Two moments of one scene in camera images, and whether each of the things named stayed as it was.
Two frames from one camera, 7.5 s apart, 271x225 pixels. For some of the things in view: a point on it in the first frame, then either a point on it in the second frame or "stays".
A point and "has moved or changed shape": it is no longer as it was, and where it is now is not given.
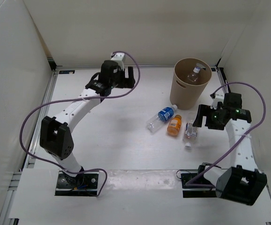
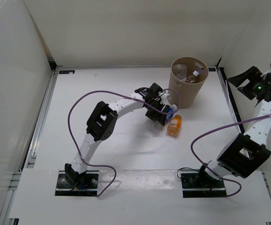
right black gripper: (205, 110) → (252, 72)
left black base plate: (84, 184) stays
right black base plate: (192, 191) stays
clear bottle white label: (190, 134) → (179, 71)
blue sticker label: (67, 71) stays
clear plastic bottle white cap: (194, 76) has moved or changed shape
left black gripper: (129, 83) → (157, 116)
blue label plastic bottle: (163, 115) stays
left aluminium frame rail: (29, 159) stays
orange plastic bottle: (174, 127) stays
